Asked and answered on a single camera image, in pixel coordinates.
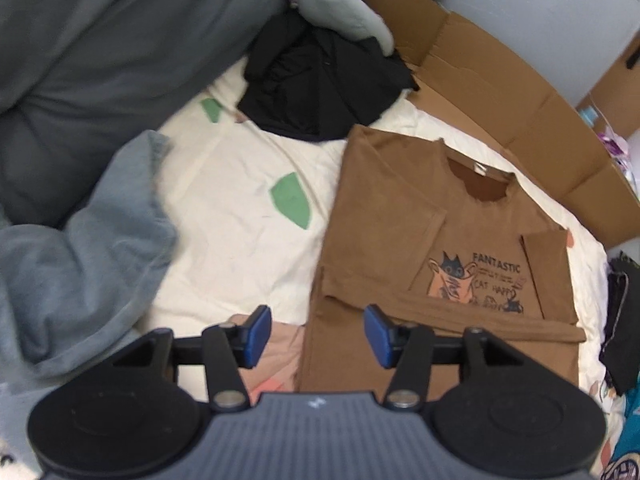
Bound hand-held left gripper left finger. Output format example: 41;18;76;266
107;305;273;411

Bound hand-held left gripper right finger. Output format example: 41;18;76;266
363;304;537;408

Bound brown printed t-shirt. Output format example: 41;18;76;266
297;125;587;394

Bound cream printed bed sheet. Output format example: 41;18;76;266
0;55;627;480

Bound blue-grey denim garment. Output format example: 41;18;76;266
0;130;179;387

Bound black knitted garment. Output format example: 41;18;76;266
599;251;640;397

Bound black jacket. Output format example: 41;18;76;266
236;10;420;142

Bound cardboard boxes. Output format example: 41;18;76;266
335;0;640;249

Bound pile of colourful packets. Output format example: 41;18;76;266
600;125;640;187

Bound dark grey duvet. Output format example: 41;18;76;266
0;0;289;229

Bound grey neck pillow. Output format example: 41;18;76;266
279;0;397;57

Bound cardboard box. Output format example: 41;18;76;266
575;35;640;137

